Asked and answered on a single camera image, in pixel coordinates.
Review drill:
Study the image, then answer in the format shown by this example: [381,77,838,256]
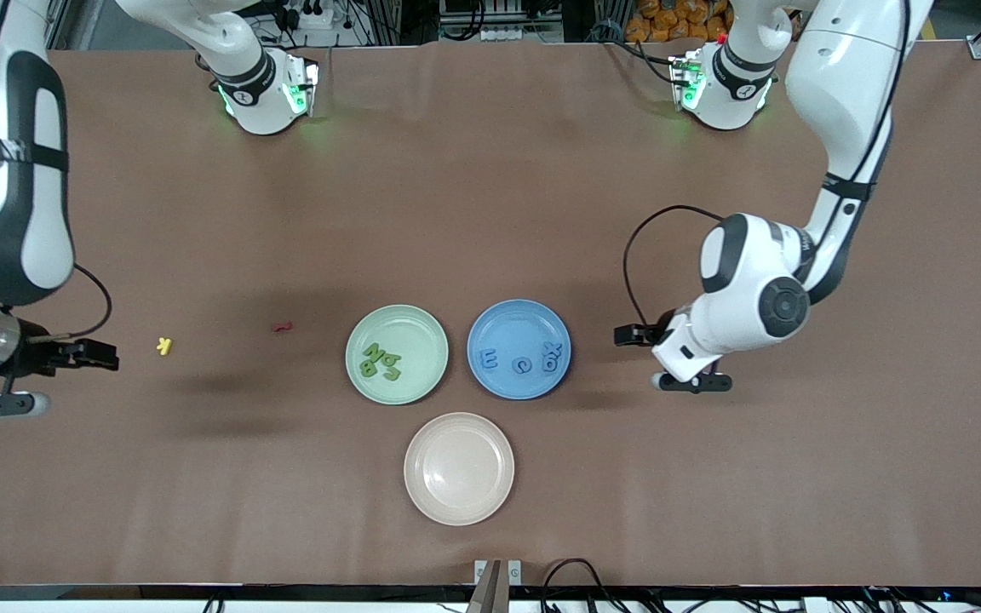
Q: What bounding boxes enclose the beige plate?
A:
[404,412,515,527]

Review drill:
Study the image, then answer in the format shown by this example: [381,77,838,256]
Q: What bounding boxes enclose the orange packets pile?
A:
[625,0,734,43]

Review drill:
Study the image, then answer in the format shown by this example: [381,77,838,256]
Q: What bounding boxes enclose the grey metal camera mount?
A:
[467,558,524,613]

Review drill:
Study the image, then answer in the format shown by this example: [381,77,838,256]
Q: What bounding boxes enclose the brown table cover sheet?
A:
[0,41,981,588]

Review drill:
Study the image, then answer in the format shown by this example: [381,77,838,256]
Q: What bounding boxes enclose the black floor cables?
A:
[861,570,981,613]

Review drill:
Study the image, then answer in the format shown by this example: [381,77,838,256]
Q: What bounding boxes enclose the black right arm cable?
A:
[0,0,113,341]

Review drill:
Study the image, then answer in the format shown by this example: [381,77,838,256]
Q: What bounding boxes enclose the light green plate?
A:
[345,304,450,406]

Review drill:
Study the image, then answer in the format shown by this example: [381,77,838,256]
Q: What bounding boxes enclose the white power strip with plugs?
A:
[273,0,347,31]

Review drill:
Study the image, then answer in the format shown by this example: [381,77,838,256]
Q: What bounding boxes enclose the black cable bundle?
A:
[438,0,487,42]

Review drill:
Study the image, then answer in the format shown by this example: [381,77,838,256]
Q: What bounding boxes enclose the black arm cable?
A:
[0,0,113,341]
[623,0,913,329]

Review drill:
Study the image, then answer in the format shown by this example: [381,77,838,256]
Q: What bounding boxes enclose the black cable loop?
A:
[539,558,606,613]

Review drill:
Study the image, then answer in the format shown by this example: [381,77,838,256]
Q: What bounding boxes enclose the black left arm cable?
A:
[623,0,913,329]

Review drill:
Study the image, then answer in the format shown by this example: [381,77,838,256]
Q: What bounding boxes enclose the blue plate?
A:
[467,299,572,401]

